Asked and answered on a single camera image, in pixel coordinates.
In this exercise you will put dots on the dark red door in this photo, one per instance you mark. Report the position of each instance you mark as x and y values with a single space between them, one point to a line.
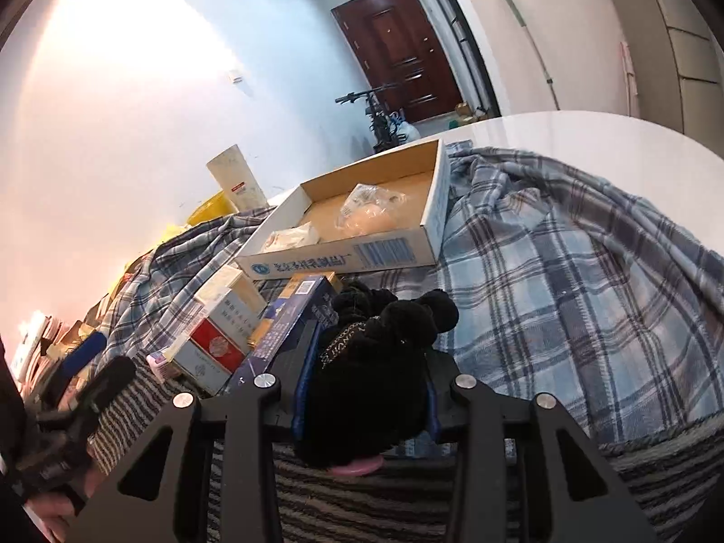
401 51

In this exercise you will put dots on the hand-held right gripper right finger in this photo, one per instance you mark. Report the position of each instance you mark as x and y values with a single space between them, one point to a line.
434 414

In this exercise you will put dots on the blue plaid blanket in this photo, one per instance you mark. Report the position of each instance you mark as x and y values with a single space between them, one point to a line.
565 294

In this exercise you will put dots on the white packet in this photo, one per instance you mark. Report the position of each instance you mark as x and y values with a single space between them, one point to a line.
291 237

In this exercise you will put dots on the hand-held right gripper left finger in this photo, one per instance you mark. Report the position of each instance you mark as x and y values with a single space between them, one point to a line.
298 407

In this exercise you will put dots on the pile of small packets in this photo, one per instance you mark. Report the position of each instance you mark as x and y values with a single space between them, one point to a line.
51 345

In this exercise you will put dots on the gold box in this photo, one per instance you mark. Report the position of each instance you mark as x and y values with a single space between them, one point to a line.
266 325

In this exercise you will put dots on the yellow basket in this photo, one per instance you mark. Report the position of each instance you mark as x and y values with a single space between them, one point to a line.
212 209

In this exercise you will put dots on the beige refrigerator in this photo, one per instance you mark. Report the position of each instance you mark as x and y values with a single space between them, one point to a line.
679 39

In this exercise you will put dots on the dark blue box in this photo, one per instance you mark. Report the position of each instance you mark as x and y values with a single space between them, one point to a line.
283 331

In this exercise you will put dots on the black bicycle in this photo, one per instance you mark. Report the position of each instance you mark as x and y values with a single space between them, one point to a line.
379 119

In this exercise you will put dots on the pink broom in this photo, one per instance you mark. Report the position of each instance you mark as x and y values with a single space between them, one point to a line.
629 79

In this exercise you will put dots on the small pink box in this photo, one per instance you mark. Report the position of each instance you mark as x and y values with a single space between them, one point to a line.
161 365

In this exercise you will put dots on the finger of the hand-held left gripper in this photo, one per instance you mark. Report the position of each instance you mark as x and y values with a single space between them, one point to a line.
113 379
85 353

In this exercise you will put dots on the black knit glove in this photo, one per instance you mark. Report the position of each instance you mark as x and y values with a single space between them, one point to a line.
367 384

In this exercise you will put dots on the person's left hand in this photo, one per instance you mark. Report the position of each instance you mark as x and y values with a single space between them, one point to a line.
56 514

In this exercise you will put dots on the shallow cardboard box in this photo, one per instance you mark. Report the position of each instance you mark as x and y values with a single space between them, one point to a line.
367 181

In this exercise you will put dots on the white cylindrical container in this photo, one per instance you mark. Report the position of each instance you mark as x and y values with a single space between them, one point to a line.
237 175

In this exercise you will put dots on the cardboard boxes on floor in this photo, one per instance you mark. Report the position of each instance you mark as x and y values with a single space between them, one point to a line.
464 113

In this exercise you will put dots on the white plastic bag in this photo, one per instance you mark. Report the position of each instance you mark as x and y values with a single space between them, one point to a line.
408 131

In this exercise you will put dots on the red and white carton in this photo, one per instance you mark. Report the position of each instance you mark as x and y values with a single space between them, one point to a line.
218 345

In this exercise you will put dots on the wall light switch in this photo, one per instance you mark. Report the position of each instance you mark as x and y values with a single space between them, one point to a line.
236 76

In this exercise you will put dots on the plastic bag with beige item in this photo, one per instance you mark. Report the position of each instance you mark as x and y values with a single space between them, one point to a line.
367 212

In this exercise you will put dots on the black framed glass door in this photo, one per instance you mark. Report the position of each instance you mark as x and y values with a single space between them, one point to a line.
464 39

